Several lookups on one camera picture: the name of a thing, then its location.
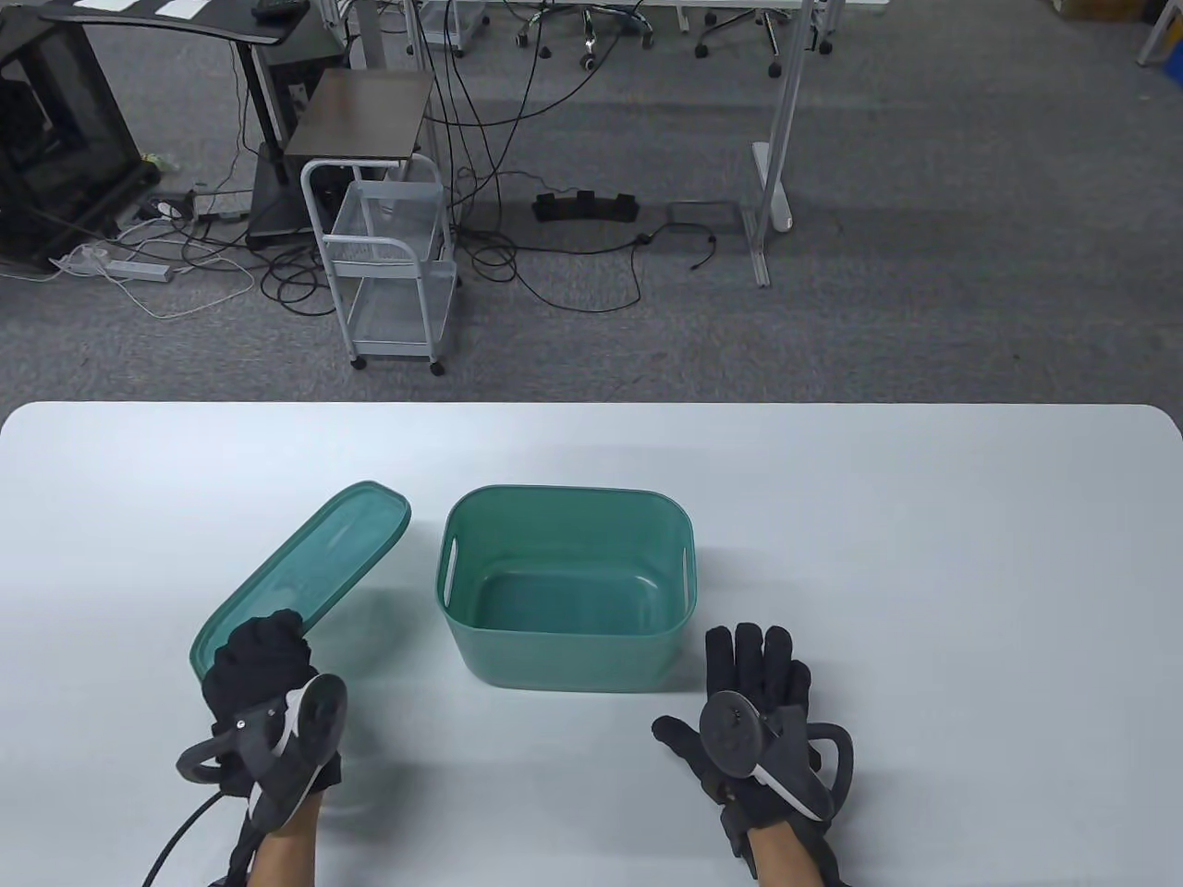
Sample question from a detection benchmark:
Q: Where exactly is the person's left hand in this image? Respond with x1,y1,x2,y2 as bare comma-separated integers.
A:
201,610,345,837

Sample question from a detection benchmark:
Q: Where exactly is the person's right hand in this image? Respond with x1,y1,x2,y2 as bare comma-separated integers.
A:
652,625,837,879

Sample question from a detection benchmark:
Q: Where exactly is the green plastic box lid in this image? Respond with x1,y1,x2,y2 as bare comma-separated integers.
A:
189,480,412,685

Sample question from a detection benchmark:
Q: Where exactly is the green plastic storage box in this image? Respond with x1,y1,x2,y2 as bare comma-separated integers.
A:
434,484,696,693

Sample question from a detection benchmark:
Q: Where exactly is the person's left forearm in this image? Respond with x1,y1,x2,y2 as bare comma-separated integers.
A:
248,795,323,887

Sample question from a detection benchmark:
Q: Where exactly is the person's right forearm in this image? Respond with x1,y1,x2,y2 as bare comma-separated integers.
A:
749,822,819,887

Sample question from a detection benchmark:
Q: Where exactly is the grey right hand tracker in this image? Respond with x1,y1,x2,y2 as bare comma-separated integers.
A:
698,691,854,821

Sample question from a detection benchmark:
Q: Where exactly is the grey hand tracker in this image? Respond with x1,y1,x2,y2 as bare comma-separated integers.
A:
176,674,349,828
698,691,854,821

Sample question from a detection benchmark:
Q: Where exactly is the grey left hand tracker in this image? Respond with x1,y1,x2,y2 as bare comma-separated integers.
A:
176,674,349,828

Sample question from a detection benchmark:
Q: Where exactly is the white power strip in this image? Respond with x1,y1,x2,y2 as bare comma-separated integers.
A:
51,245,174,284

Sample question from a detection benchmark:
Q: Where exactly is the brown side table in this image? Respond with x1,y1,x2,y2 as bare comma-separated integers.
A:
283,69,437,160

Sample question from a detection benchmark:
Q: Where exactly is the black office chair base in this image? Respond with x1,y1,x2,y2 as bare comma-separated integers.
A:
693,0,837,79

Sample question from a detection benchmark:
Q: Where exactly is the black desk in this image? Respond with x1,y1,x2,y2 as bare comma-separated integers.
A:
37,0,352,249

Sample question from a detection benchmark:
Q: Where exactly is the chrome office chair base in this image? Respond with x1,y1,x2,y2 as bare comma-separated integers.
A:
513,0,657,73

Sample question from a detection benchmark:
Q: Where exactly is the white mesh trolley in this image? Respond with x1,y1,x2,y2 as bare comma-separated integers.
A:
407,0,491,56

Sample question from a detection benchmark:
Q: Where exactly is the white table leg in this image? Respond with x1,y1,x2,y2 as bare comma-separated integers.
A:
1135,0,1183,67

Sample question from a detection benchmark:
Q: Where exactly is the black left glove cable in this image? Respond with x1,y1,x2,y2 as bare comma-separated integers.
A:
140,790,232,887

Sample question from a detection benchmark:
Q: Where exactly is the white cable loop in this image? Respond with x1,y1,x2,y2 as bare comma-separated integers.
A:
111,249,256,322

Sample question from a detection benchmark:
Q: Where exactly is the black floor cable with adapter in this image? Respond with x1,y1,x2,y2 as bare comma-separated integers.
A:
457,222,718,312

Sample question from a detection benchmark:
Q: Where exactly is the white wire rolling cart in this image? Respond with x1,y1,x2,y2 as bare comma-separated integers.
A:
300,154,460,375

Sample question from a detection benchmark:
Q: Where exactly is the white desk frame leg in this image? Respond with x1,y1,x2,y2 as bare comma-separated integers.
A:
747,0,814,287

